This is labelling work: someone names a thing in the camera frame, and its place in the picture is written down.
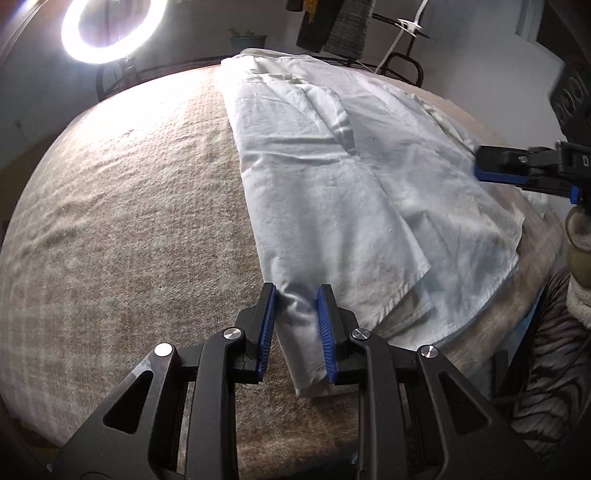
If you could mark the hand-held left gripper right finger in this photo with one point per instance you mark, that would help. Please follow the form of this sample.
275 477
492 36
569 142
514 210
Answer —
325 332

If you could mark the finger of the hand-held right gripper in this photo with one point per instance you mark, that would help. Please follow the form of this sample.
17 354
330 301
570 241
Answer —
501 161

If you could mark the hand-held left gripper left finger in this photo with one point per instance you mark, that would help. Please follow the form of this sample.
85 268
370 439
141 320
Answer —
268 323

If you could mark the white garment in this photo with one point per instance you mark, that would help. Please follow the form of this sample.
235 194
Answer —
323 184

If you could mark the person's right hand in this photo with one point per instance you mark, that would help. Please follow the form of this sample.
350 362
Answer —
581 226

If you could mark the black metal rack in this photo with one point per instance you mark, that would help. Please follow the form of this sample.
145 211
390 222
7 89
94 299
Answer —
418 69

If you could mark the white clip lamp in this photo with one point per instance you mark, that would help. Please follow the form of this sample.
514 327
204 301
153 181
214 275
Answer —
411 26

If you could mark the beige checked blanket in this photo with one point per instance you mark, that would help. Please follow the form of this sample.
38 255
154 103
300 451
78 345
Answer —
115 230

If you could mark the grey plaid hanging cloth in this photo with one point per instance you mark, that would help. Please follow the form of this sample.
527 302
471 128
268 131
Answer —
348 27

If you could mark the dark hanging cloth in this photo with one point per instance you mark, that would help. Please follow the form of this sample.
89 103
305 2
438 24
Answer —
314 32

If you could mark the potted plant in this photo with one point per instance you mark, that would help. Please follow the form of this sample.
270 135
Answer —
247 41

